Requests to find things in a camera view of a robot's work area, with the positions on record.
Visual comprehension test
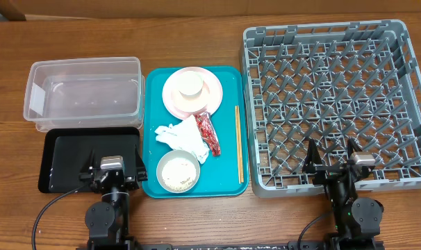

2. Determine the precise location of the pink plate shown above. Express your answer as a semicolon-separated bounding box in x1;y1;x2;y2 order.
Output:
162;67;223;119

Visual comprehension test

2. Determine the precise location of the red snack wrapper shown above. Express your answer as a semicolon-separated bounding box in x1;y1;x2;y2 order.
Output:
194;112;221;156

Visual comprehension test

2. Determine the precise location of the grey dishwasher rack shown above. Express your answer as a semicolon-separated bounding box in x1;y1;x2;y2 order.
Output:
242;19;421;198

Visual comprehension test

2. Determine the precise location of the pile of rice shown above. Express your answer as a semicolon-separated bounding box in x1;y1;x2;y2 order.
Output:
161;158;197;192

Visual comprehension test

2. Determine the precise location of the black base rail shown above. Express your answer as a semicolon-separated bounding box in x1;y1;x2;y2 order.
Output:
133;240;385;250

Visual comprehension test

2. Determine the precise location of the pink small bowl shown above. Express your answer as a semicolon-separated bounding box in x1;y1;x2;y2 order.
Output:
171;83;210;113

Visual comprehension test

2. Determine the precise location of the clear plastic bin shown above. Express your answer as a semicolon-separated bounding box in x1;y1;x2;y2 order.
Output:
23;57;145;133

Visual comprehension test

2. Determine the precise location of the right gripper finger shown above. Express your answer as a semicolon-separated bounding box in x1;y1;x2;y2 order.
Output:
305;139;322;165
347;138;362;155

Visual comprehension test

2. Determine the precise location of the white napkin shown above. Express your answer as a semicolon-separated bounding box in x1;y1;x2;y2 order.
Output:
155;115;210;165

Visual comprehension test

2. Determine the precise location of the cream paper cup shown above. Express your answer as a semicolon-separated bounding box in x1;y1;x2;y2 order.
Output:
176;71;204;97

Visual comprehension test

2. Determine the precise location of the cardboard backdrop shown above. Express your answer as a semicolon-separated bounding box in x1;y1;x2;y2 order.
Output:
0;0;421;21

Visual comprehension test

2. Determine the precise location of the teal serving tray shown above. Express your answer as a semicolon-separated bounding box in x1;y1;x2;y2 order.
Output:
142;66;249;199

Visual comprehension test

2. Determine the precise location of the grey bowl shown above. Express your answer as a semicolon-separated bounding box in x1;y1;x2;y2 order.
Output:
156;150;201;194

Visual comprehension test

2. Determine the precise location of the black plastic tray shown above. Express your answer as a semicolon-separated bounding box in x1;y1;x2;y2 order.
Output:
38;127;140;193

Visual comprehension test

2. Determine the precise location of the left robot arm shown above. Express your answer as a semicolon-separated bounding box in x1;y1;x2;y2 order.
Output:
79;146;147;249

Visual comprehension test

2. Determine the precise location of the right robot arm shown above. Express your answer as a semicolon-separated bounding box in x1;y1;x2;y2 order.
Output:
297;139;385;250

